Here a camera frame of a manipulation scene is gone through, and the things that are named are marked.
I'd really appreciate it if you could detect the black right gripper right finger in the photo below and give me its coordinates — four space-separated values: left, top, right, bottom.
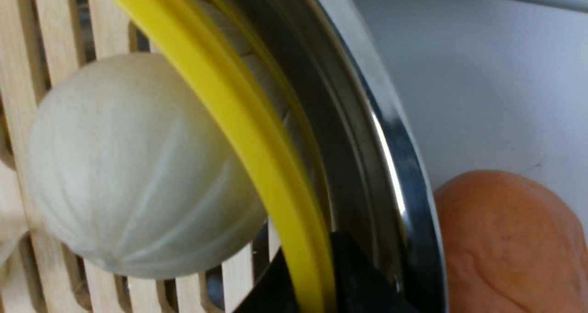
330 232 416 313

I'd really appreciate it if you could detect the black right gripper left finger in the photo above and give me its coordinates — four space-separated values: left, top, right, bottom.
234 249 300 313

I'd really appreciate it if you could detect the yellow rimmed bamboo steamer basket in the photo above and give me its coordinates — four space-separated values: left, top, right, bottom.
1 0 336 313

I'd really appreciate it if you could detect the stainless steel pot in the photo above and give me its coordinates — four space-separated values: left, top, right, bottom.
202 0 448 313

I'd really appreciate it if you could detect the orange toy fruit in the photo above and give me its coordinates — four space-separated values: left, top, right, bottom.
435 170 588 313

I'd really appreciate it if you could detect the white round bun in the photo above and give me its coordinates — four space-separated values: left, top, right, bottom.
27 52 267 279

